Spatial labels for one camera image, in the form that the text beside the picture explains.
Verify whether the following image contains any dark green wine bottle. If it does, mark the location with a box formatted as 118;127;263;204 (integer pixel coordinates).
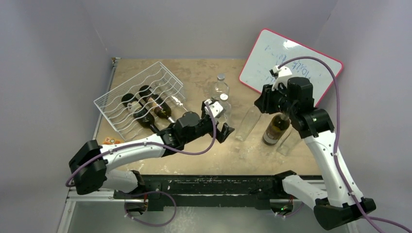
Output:
121;93;159;133

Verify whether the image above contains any white wire wine rack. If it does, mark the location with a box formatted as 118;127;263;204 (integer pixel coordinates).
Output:
94;61;189;141

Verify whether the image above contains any pink framed whiteboard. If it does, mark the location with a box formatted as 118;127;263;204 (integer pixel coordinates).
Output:
239;29;343;105

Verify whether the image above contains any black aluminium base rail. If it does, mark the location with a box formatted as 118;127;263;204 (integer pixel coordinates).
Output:
114;170;295;211

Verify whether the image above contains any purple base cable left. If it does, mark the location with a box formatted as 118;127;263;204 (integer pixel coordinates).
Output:
124;190;178;228

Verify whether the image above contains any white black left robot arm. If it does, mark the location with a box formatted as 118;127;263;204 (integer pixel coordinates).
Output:
65;112;235;195

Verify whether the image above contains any round clear bottle silver cap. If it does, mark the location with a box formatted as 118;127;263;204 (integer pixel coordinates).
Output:
215;94;233;124

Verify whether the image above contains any dark wine bottle foil neck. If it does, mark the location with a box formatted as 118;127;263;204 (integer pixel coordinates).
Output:
262;114;291;145

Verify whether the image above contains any olive wine bottle beige label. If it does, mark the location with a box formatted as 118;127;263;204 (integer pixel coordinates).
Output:
138;85;175;123

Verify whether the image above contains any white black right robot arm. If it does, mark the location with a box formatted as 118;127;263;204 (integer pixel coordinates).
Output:
254;77;376;230

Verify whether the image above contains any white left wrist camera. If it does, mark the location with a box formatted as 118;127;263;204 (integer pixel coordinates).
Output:
203;99;225;118

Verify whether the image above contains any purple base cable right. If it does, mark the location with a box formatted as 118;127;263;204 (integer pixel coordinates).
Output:
274;196;306;219

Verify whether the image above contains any clear glass bottle lying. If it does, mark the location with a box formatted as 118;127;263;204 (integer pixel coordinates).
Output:
276;129;302;156

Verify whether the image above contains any tall clear bottle silver cap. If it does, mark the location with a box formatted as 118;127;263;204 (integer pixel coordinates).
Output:
211;73;229;99

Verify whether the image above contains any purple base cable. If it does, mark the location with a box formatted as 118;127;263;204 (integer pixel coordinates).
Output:
124;190;178;228
274;196;306;219

